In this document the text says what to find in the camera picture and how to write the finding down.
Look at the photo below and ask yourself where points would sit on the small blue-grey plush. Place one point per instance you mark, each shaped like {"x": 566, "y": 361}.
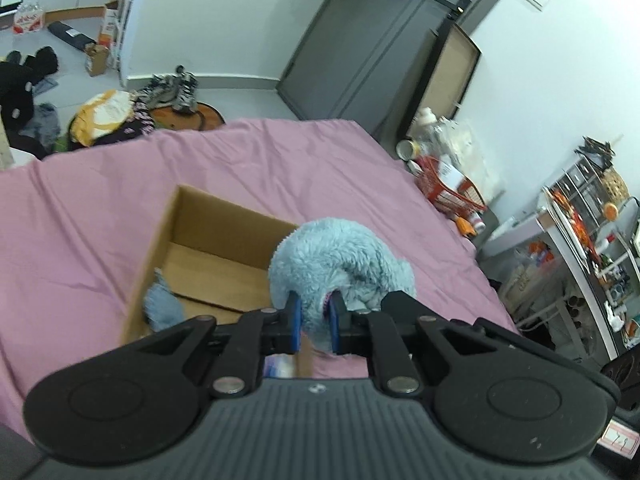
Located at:
{"x": 162, "y": 307}

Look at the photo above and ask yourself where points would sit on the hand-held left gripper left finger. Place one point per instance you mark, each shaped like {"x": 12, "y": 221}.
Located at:
{"x": 295, "y": 327}

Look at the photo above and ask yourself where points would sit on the fluffy blue plush toy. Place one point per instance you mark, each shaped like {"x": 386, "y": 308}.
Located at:
{"x": 345, "y": 255}

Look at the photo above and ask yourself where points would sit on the metal shelf rack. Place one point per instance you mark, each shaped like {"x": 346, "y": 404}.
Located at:
{"x": 560, "y": 240}

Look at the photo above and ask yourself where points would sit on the black flat bag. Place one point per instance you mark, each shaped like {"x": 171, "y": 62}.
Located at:
{"x": 70, "y": 35}

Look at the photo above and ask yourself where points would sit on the clear plastic jar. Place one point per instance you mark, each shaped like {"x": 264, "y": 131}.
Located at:
{"x": 425, "y": 125}

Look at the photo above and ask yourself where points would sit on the round brown mat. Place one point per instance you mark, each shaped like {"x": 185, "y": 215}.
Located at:
{"x": 195, "y": 117}

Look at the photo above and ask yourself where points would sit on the yellow white laundry pile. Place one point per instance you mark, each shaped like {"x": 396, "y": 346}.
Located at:
{"x": 107, "y": 112}

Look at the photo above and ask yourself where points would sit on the black framed brown board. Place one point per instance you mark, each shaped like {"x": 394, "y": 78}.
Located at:
{"x": 445, "y": 85}

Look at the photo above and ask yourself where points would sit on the white cup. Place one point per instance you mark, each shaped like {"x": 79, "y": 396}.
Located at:
{"x": 409, "y": 149}

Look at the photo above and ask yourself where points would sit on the printed shopping bag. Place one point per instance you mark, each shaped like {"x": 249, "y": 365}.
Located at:
{"x": 530, "y": 280}

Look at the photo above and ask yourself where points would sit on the pack of water bottles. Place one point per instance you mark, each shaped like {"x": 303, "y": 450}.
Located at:
{"x": 29, "y": 19}

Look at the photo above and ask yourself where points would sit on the grey drawer organizer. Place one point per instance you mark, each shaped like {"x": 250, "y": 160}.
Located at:
{"x": 580, "y": 180}

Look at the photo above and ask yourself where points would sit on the small cardboard box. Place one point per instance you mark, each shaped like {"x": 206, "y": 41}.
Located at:
{"x": 97, "y": 60}

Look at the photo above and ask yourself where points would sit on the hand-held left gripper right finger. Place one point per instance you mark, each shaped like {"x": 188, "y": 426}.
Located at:
{"x": 333, "y": 330}

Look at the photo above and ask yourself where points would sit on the tall cardboard box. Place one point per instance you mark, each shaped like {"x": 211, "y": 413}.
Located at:
{"x": 109, "y": 25}

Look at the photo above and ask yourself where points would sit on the woven basket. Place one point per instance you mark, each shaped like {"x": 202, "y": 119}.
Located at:
{"x": 615, "y": 185}

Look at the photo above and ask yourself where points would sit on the grey door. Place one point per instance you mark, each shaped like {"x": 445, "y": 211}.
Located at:
{"x": 380, "y": 45}

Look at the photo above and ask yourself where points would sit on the pair of sneakers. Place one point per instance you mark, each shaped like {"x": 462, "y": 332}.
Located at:
{"x": 172, "y": 87}

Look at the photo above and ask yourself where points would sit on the orange ball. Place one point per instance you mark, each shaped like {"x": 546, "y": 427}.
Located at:
{"x": 611, "y": 211}

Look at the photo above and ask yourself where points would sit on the pink bedsheet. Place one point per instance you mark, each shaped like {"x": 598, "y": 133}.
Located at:
{"x": 100, "y": 210}

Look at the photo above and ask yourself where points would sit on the white plastic bag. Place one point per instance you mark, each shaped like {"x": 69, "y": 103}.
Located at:
{"x": 475, "y": 155}

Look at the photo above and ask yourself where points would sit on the black clothing pile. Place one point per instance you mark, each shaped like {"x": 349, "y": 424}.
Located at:
{"x": 20, "y": 90}

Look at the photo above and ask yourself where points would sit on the brown cardboard box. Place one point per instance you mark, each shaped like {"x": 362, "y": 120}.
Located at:
{"x": 210, "y": 270}

